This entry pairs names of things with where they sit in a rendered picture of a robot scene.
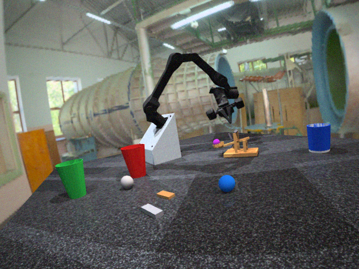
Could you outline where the blue ball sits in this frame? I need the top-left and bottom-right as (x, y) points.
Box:
(218, 175), (235, 192)

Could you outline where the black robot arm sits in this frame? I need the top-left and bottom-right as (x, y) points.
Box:
(142, 53), (239, 128)

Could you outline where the red tapered cup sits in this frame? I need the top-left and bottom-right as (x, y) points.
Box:
(121, 144), (146, 178)

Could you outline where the green plastic cup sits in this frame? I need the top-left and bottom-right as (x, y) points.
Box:
(56, 159), (86, 199)

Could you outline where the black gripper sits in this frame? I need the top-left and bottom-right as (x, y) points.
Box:
(206, 94), (245, 124)

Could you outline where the blue cup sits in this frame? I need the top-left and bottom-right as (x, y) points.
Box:
(307, 123), (331, 153)

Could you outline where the orange flat block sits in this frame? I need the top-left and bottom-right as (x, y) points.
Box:
(157, 191), (175, 200)

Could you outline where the white ball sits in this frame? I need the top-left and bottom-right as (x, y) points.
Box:
(121, 176), (134, 189)

